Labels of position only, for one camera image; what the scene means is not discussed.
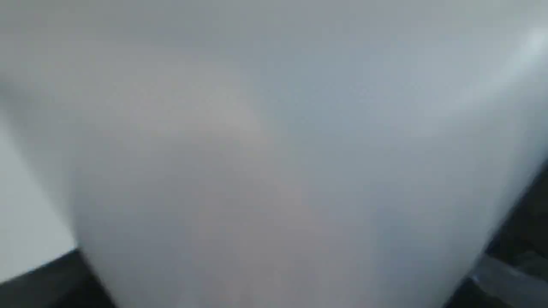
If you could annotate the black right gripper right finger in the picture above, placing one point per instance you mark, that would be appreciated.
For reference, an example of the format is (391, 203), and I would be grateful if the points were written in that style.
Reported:
(512, 271)

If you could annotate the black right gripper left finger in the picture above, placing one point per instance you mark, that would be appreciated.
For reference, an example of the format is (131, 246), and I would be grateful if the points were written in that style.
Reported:
(66, 282)

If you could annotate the translucent plastic cup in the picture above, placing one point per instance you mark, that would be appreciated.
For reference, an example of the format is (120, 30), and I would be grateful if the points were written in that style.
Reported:
(278, 153)

